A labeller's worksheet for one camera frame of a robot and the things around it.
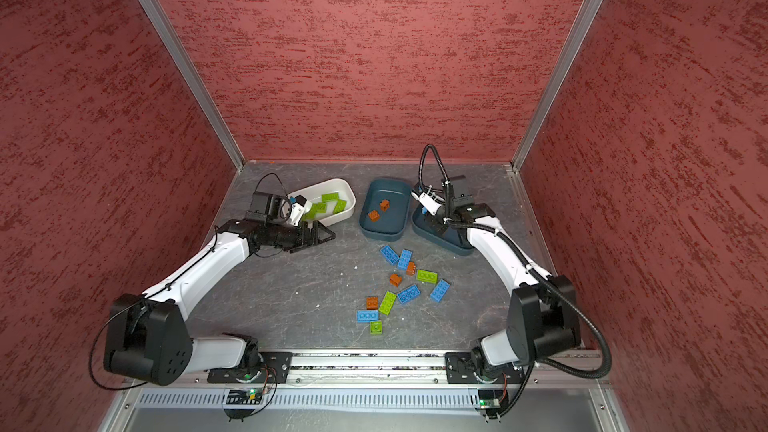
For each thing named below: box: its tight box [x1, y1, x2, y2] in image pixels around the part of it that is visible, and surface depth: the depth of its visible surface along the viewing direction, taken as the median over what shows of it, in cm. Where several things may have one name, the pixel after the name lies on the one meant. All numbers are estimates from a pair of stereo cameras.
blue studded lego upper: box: [397, 249, 413, 271], surface depth 94 cm
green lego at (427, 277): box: [416, 270, 439, 284], surface depth 91 cm
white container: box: [282, 178, 357, 228], surface depth 109 cm
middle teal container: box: [358, 178, 411, 241], surface depth 106 cm
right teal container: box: [410, 204, 474, 256], surface depth 79 cm
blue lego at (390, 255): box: [380, 245, 399, 265], surface depth 96 cm
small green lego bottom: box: [370, 320, 383, 335], surface depth 83 cm
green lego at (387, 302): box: [378, 291, 397, 316], surface depth 86 cm
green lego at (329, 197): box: [321, 192, 339, 203], surface depth 109 cm
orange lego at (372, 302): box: [366, 296, 379, 310], surface depth 86 cm
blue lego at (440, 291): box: [430, 279, 451, 303], surface depth 88 cm
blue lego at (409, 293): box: [397, 284, 421, 304], surface depth 87 cm
